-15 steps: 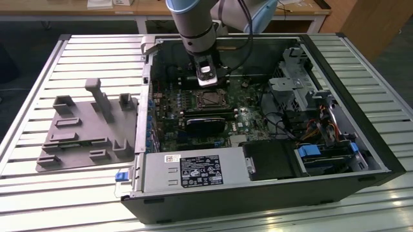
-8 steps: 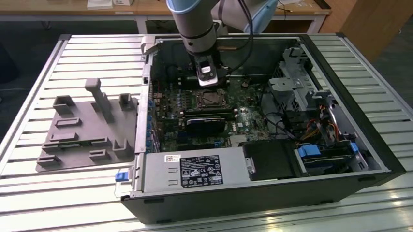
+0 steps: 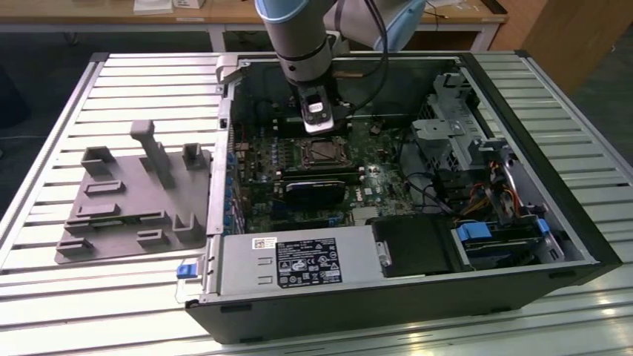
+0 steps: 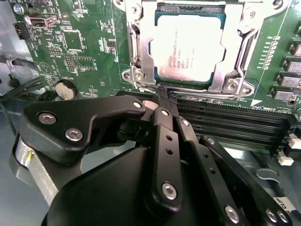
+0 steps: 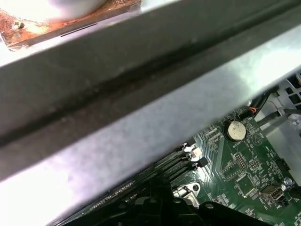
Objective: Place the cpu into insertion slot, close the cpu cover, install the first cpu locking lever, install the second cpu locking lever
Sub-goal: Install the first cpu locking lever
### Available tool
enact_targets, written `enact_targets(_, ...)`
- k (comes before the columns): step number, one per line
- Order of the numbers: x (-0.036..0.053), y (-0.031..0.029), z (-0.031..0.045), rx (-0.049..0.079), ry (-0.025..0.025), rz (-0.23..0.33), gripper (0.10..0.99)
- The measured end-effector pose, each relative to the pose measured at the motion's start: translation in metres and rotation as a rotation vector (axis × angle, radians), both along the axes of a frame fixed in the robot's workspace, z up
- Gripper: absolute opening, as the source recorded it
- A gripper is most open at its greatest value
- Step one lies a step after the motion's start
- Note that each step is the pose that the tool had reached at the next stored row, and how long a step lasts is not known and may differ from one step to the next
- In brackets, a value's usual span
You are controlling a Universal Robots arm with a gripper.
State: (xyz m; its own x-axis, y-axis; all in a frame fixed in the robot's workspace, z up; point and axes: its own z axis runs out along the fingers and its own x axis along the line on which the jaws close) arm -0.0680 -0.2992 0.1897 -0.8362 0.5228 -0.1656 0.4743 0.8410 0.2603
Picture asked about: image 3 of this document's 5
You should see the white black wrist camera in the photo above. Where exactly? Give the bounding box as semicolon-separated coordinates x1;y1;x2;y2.
298;85;335;134

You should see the wooden desk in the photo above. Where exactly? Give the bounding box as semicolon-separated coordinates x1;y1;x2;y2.
0;0;507;53

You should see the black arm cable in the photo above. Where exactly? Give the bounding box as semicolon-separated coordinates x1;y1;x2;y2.
350;0;391;111

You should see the silver CPU green edge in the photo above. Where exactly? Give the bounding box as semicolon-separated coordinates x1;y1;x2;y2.
309;142;341;161

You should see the white box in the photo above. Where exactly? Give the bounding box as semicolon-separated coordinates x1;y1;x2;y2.
131;0;174;16

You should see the silver metal disk cage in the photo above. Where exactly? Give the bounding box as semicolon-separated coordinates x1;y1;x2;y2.
409;72;503;171

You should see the green motherboard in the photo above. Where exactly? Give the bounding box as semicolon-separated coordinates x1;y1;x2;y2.
227;120;434;238

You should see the orange yellow wire bundle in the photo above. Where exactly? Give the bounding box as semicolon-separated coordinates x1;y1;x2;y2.
463;180;523;220

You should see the black RAM slot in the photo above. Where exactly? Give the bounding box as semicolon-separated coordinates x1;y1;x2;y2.
281;168;362;177
282;176;366;184
282;172;365;180
279;165;362;173

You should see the metal socket cover frame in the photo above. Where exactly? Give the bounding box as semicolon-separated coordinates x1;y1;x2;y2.
298;136;350;168

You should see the grey parts rack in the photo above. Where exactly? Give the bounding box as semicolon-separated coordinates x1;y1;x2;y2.
51;119;214;266

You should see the silver chipset heatsink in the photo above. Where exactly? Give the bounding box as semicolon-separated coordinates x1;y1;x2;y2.
351;206;381;225

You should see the silver power supply box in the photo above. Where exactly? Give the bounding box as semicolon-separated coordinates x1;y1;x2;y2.
217;226;393;297

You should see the open black PC case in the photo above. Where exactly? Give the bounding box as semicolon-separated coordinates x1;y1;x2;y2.
182;50;623;344

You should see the blue disk carrier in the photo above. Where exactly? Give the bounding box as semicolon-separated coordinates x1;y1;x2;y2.
454;221;491;245

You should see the CPU socket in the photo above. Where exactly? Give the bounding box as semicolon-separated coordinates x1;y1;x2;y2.
294;135;351;171

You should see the wooden cabinet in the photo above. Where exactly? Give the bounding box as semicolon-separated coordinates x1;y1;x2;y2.
503;0;633;98

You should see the black blue graphics card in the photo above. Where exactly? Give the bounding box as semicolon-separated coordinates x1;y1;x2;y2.
282;179;349;208

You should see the black plastic shroud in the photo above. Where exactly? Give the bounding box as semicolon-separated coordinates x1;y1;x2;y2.
369;214;458;279

